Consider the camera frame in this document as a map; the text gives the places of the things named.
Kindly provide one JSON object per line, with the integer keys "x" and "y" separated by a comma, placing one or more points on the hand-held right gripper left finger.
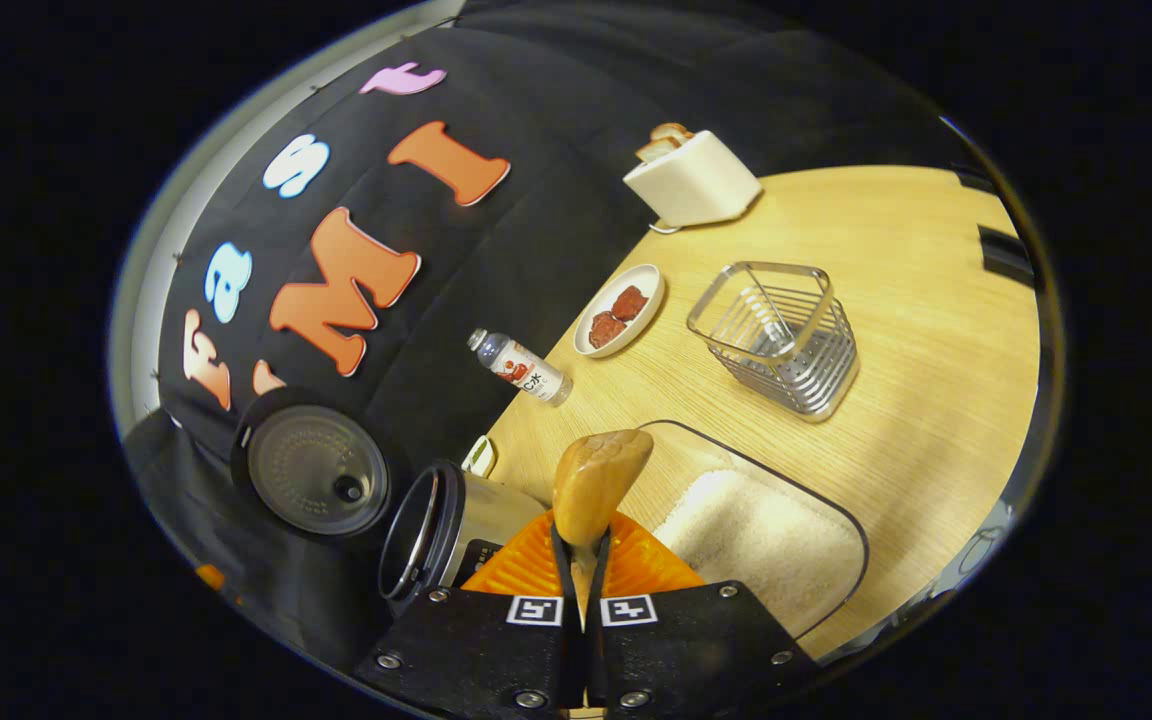
{"x": 476, "y": 645}

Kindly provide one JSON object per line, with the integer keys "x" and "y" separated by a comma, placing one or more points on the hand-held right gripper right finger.
{"x": 686, "y": 645}

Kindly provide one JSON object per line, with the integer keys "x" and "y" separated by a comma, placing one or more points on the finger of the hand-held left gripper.
{"x": 210, "y": 577}

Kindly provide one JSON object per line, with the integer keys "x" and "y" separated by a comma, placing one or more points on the dark grey rice cooker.
{"x": 316, "y": 470}

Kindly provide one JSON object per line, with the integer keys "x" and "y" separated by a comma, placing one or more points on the wooden spoon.
{"x": 596, "y": 480}

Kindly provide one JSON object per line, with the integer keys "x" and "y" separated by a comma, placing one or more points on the white divided dish of beans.
{"x": 479, "y": 457}

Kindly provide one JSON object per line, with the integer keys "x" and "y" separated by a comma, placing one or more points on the clear bottle with red label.
{"x": 526, "y": 372}

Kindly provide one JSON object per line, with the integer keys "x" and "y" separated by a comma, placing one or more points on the red meat piece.
{"x": 630, "y": 302}
{"x": 606, "y": 330}

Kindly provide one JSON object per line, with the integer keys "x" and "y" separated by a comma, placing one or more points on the white round plate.
{"x": 648, "y": 280}

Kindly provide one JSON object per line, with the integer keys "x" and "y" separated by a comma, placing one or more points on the white toaster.
{"x": 696, "y": 185}

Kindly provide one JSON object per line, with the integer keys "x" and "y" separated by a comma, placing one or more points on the toasted bread slice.
{"x": 673, "y": 131}
{"x": 658, "y": 150}

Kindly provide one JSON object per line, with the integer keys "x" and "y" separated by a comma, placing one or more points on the black table clamp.
{"x": 974, "y": 180}
{"x": 1006, "y": 255}

